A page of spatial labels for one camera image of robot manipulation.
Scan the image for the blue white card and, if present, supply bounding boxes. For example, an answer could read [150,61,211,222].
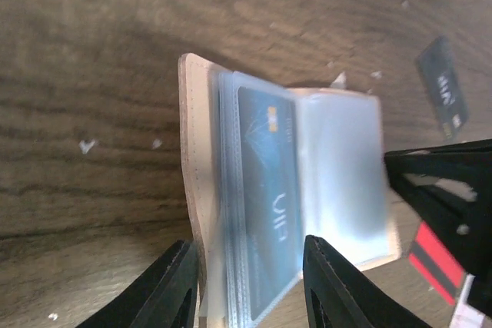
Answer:
[238,87,301,323]

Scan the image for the black VIP card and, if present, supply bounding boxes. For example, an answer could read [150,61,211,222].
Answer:
[416,35,469,141]

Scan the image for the beige leather card holder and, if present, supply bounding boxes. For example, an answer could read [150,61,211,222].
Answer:
[178,53,401,327]

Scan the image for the white card pink pattern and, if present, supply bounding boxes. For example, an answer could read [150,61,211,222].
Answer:
[449,274,485,328]

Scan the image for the red card black stripe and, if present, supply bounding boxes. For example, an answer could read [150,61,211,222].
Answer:
[408,222,465,306]

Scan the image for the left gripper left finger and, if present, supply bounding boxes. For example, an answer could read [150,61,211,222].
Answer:
[79,240,198,328]

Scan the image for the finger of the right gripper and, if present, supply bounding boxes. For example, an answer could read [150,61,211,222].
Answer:
[384,139,491,278]

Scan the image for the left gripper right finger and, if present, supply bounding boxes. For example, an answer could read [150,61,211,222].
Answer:
[303,235,429,328]

